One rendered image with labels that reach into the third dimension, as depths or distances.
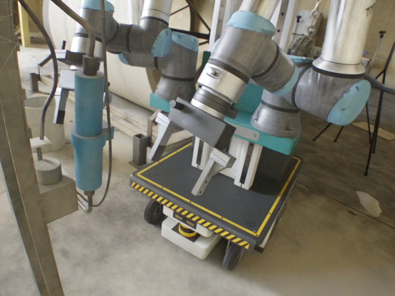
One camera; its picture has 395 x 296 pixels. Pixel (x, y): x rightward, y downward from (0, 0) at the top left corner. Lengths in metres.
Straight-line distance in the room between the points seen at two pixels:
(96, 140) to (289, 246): 1.30
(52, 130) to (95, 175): 1.64
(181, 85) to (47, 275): 0.82
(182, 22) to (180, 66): 2.77
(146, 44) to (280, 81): 0.43
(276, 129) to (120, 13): 1.53
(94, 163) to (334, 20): 0.70
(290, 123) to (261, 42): 0.50
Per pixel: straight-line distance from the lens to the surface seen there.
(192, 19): 3.67
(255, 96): 1.12
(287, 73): 0.60
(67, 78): 0.79
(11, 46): 0.49
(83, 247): 1.42
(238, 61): 0.49
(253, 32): 0.50
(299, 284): 1.44
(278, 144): 0.96
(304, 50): 1.99
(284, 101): 0.93
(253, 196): 1.29
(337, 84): 0.81
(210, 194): 1.24
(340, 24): 0.80
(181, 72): 1.11
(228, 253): 1.24
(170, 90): 1.12
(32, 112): 2.13
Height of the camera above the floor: 1.05
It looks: 27 degrees down
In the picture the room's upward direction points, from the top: 9 degrees clockwise
